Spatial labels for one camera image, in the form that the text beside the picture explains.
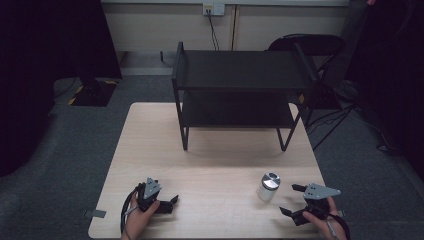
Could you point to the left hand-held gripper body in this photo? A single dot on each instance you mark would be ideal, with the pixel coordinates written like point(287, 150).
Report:
point(151, 190)

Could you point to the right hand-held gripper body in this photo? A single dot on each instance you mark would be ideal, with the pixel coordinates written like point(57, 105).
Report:
point(318, 196)

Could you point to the silver metal can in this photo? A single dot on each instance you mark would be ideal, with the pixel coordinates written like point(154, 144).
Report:
point(268, 187)

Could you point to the black two-tier metal shelf rack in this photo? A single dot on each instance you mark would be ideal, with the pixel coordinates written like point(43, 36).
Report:
point(245, 71)

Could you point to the person's right hand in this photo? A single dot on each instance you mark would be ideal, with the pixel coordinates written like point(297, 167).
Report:
point(325, 225)

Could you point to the person's left hand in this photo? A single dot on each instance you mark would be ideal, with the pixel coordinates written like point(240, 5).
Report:
point(140, 221)

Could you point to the grey tape strip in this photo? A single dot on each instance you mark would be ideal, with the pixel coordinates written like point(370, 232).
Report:
point(96, 213)

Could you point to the black stand base with striped tape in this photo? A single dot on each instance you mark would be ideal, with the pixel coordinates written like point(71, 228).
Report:
point(94, 93)

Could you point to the black chair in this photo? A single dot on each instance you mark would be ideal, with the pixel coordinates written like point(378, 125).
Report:
point(310, 45)

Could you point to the dark curtain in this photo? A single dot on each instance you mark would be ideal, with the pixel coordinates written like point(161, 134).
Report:
point(393, 73)
point(40, 66)

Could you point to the white wall socket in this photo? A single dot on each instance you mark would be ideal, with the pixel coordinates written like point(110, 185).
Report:
point(213, 8)

